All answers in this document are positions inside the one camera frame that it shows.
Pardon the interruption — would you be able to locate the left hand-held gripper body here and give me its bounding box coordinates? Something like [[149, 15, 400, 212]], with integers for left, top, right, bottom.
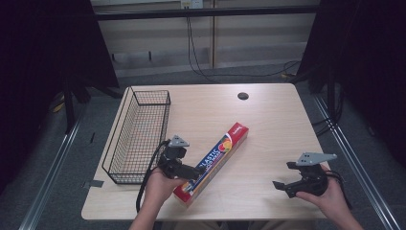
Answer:
[[157, 134, 191, 180]]

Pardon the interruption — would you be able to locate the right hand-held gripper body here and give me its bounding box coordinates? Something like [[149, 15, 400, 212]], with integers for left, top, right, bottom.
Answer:
[[285, 151, 338, 197]]

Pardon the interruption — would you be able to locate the red plastic wrap box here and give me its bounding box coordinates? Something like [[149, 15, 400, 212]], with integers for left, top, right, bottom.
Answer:
[[172, 121, 250, 207]]

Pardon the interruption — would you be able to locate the person's right hand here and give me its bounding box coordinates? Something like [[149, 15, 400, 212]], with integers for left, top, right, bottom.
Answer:
[[295, 164, 349, 219]]

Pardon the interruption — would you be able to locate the person's left hand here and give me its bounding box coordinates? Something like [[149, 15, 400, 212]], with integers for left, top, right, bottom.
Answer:
[[144, 167, 189, 209]]

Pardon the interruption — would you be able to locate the grey tape strip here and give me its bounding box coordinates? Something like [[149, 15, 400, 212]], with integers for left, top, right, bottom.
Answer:
[[81, 179, 105, 189]]

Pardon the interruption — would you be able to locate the black curtain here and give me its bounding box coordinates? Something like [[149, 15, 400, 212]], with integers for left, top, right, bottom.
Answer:
[[0, 0, 121, 196], [295, 0, 406, 167]]

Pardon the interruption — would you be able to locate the black horizontal bar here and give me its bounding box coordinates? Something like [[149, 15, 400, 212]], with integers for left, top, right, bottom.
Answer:
[[94, 5, 321, 22]]

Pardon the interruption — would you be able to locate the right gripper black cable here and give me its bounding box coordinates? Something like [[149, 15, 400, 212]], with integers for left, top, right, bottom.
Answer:
[[325, 170, 354, 211]]

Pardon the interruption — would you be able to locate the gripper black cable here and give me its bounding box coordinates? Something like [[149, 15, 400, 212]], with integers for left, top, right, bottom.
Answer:
[[325, 170, 354, 211], [135, 139, 171, 214]]

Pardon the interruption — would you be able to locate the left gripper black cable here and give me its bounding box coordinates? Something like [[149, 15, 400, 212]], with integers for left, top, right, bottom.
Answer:
[[135, 139, 171, 214]]

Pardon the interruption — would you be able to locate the black wire basket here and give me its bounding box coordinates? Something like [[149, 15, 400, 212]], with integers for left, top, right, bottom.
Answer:
[[101, 85, 172, 186]]

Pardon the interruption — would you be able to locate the metal floor rail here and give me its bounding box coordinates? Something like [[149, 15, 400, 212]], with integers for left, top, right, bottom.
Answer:
[[18, 108, 84, 230], [312, 94, 402, 230]]

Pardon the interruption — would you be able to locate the black cable on floor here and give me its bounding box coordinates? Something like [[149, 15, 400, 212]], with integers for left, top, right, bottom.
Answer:
[[186, 16, 302, 84]]

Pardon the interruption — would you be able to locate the white wall socket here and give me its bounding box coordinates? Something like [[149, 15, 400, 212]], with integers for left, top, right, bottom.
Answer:
[[179, 0, 205, 10]]

